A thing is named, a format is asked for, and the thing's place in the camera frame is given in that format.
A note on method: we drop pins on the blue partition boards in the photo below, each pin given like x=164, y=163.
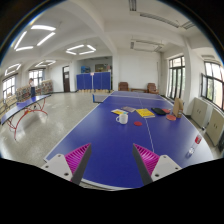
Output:
x=96, y=81

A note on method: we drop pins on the right brown armchair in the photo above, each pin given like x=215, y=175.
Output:
x=151, y=87

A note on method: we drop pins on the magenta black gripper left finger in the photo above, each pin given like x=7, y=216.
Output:
x=71, y=166

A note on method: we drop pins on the beige wall cabinet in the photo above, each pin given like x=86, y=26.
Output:
x=210, y=118

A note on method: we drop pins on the white ceramic mug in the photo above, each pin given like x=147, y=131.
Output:
x=122, y=119

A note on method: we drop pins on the person standing in background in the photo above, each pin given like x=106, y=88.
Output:
x=32, y=86

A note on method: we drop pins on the brown armchair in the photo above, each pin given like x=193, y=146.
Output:
x=123, y=86
x=151, y=87

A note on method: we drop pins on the orange round paddle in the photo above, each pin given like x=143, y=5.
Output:
x=171, y=117

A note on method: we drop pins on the red round coaster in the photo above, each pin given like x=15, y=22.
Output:
x=138, y=123

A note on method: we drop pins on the dark brown door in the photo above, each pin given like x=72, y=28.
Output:
x=66, y=78

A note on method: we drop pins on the black paddle case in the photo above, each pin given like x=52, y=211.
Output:
x=158, y=111

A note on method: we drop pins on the clear plastic water bottle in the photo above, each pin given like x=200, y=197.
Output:
x=195, y=144

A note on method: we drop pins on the left brown armchair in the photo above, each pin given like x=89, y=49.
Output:
x=123, y=86

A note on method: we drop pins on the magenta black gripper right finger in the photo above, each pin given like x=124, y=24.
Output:
x=151, y=166

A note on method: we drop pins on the yellow white booklet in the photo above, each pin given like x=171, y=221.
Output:
x=119, y=111

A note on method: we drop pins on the red table tennis paddle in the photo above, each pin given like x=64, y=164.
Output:
x=167, y=111

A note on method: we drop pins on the yellow book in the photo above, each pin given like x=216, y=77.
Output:
x=145, y=113

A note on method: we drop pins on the grey notebook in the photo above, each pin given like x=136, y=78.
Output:
x=128, y=109

